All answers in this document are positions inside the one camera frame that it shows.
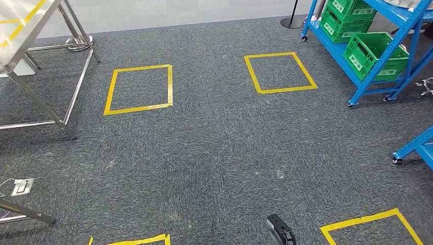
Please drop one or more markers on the floor socket box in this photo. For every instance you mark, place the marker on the floor socket box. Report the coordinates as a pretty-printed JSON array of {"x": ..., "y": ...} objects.
[{"x": 22, "y": 186}]

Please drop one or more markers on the yellow tape table outline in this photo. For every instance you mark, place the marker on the yellow tape table outline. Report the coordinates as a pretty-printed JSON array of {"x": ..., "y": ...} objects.
[{"x": 22, "y": 24}]

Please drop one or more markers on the round chrome floor base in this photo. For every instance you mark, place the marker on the round chrome floor base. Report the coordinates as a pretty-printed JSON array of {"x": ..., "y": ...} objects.
[{"x": 79, "y": 43}]

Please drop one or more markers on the green plastic crate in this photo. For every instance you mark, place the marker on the green plastic crate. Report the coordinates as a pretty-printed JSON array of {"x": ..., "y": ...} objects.
[
  {"x": 362, "y": 57},
  {"x": 341, "y": 32},
  {"x": 351, "y": 10}
]

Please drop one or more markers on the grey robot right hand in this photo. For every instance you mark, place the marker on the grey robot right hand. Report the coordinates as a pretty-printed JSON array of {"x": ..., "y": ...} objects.
[{"x": 280, "y": 231}]

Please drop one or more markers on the blue metal shelf rack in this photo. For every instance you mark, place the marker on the blue metal shelf rack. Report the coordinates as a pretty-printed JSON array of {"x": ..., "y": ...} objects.
[
  {"x": 419, "y": 142},
  {"x": 333, "y": 50}
]

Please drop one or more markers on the black barrier stanchion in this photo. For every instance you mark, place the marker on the black barrier stanchion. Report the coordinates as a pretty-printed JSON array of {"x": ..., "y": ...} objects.
[{"x": 291, "y": 20}]

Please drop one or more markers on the silver part on rack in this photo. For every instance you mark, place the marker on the silver part on rack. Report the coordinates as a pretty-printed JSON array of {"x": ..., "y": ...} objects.
[{"x": 409, "y": 3}]

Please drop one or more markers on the yellow floor tape square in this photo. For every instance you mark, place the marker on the yellow floor tape square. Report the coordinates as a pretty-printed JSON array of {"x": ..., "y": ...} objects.
[
  {"x": 287, "y": 89},
  {"x": 135, "y": 241},
  {"x": 135, "y": 109}
]

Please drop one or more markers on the chrome chair base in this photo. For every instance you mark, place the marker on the chrome chair base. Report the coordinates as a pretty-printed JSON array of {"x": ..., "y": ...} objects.
[{"x": 426, "y": 86}]

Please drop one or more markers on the white cabinet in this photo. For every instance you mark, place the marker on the white cabinet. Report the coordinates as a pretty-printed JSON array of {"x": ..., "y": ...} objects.
[{"x": 20, "y": 69}]

